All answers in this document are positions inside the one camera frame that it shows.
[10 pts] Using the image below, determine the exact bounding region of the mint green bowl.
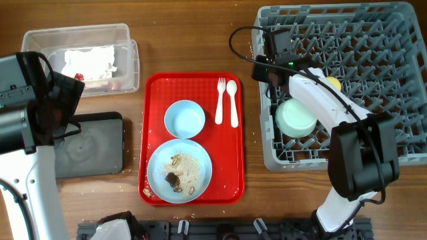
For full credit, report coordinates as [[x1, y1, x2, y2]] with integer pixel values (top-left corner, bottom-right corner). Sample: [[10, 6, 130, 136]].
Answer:
[[275, 99, 318, 138]]

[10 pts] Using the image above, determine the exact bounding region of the yellow plastic cup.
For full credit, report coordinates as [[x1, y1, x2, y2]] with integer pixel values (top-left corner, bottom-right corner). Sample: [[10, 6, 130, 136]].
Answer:
[[326, 77, 342, 91]]

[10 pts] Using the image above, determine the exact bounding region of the light blue bowl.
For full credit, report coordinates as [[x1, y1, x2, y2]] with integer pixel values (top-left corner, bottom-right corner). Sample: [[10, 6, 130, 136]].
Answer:
[[164, 100, 205, 139]]

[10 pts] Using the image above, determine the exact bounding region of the white napkin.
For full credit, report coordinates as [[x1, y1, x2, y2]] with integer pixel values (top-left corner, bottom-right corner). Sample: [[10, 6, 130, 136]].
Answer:
[[61, 45, 117, 80]]

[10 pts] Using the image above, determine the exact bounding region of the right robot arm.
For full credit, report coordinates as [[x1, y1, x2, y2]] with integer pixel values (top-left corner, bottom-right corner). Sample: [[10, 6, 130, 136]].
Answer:
[[253, 55, 400, 239]]

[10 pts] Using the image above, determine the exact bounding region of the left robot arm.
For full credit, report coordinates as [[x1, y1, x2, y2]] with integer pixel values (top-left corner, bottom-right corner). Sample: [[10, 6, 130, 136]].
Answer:
[[1, 51, 85, 239]]

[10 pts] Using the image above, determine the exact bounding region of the grey dishwasher rack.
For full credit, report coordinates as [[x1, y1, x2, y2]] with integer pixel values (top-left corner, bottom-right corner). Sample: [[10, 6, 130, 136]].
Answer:
[[252, 2, 426, 165]]

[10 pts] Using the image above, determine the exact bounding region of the white plastic spoon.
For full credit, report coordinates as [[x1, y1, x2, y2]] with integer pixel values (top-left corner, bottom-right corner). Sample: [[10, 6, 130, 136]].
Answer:
[[226, 80, 239, 128]]

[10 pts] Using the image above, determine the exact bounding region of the white plastic fork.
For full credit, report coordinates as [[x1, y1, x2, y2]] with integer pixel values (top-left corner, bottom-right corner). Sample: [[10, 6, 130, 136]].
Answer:
[[215, 77, 226, 125]]

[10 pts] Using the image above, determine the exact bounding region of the red serving tray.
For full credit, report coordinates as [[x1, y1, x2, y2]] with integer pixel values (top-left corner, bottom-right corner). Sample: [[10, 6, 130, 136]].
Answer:
[[138, 72, 245, 206]]

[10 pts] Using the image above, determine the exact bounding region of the light blue plate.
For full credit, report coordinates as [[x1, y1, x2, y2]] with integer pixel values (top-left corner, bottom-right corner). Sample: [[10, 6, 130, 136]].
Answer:
[[147, 139, 213, 204]]

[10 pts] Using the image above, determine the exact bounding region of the dark food scrap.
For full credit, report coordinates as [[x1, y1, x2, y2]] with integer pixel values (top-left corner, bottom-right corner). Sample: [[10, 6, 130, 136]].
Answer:
[[165, 172, 180, 188]]

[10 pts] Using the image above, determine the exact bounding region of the clear plastic bin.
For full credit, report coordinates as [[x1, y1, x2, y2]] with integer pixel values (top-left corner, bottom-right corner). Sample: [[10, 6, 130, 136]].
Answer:
[[21, 23, 139, 97]]

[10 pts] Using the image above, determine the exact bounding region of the black tray bin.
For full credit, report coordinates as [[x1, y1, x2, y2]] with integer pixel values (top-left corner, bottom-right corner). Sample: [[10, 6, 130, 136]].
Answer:
[[55, 111, 124, 179]]

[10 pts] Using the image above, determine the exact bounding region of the right black cable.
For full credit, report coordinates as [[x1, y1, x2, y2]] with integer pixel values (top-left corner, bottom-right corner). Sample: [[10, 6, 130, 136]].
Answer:
[[228, 25, 388, 206]]

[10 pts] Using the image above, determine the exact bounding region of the black cable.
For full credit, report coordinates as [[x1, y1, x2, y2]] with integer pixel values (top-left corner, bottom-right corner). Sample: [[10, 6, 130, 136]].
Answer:
[[228, 25, 388, 206], [33, 51, 83, 141]]

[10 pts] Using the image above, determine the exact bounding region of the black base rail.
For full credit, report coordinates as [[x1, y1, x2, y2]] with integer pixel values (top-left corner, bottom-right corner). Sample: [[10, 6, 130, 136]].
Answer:
[[76, 218, 374, 240]]

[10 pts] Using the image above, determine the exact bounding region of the left black cable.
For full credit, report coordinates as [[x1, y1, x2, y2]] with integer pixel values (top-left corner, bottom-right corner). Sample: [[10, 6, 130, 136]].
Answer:
[[33, 51, 83, 141]]

